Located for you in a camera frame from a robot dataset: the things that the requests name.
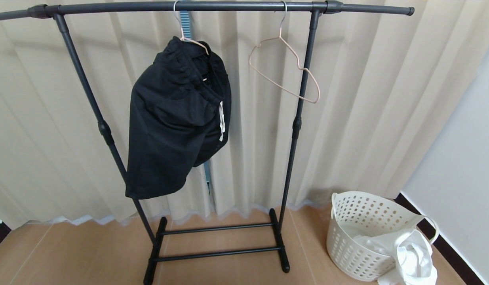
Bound black shorts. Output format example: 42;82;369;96
125;36;232;200

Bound pink clothes hanger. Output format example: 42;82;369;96
249;1;321;104
173;0;210;82

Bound white printed t-shirt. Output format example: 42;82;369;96
353;229;438;285

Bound white laundry basket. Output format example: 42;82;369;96
326;191;440;282

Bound black clothes rack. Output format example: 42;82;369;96
0;0;415;285

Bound beige curtain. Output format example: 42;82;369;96
0;0;489;230

